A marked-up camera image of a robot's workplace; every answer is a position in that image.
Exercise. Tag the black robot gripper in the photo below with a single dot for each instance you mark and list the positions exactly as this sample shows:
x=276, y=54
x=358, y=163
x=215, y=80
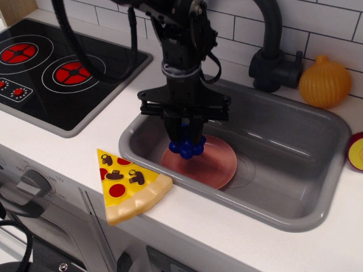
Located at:
x=185, y=98

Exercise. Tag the blue toy blueberries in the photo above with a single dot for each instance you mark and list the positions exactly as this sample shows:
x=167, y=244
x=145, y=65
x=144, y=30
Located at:
x=185, y=148

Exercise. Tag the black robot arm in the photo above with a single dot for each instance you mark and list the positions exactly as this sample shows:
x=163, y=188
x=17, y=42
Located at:
x=187, y=38

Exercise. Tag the pink plastic plate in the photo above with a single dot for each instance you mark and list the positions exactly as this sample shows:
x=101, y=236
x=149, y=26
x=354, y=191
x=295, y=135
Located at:
x=215, y=167

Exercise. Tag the grey plastic sink basin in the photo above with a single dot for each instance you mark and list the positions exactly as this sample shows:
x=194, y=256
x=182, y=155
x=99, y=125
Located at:
x=289, y=157

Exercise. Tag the toy pizza slice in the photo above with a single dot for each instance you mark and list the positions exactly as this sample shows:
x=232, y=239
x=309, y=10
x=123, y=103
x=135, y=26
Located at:
x=129, y=189

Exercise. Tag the dark grey toy faucet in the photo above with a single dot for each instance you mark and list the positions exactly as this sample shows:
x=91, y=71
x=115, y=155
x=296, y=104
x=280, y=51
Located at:
x=269, y=68

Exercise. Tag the yellow toy onion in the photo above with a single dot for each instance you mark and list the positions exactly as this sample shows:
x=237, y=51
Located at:
x=325, y=84

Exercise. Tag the black toy stove top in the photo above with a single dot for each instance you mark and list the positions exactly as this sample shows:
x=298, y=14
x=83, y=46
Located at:
x=44, y=83

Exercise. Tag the grey toy oven front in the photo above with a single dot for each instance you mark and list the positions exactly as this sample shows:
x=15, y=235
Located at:
x=61, y=218

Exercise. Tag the grey oven knob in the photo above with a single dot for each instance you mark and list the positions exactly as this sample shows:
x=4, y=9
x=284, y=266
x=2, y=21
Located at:
x=33, y=184

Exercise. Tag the purple toy fruit half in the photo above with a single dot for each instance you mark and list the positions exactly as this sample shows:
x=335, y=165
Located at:
x=355, y=151

